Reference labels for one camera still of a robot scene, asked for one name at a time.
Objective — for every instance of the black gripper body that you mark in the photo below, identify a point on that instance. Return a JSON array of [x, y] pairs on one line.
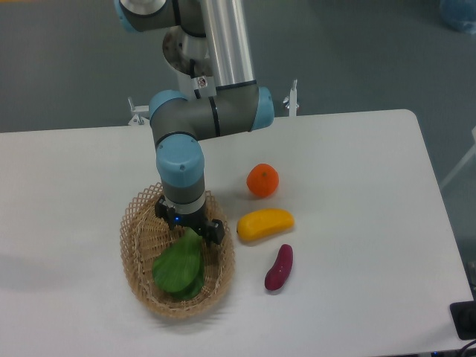
[[192, 220]]

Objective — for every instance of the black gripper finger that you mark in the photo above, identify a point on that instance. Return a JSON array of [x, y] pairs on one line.
[[163, 211], [212, 231]]

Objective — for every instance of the green bok choy vegetable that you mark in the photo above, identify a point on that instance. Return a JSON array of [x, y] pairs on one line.
[[179, 269]]

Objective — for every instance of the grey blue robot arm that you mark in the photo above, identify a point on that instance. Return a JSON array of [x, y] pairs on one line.
[[210, 40]]

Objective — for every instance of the woven wicker basket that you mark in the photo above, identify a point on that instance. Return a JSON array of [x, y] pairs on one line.
[[143, 237]]

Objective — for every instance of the yellow mango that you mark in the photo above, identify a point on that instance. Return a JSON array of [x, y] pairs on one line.
[[264, 223]]

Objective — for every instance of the orange tangerine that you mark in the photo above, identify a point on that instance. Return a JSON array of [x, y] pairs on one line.
[[263, 180]]

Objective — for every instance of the purple sweet potato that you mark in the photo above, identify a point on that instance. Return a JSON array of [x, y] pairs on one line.
[[278, 274]]

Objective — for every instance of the black device at table edge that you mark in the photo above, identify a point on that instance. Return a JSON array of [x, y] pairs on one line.
[[463, 315]]

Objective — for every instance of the blue plastic bag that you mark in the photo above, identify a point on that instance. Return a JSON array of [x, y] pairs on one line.
[[459, 14]]

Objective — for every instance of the white frame at right edge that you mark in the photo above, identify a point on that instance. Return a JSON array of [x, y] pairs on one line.
[[460, 166]]

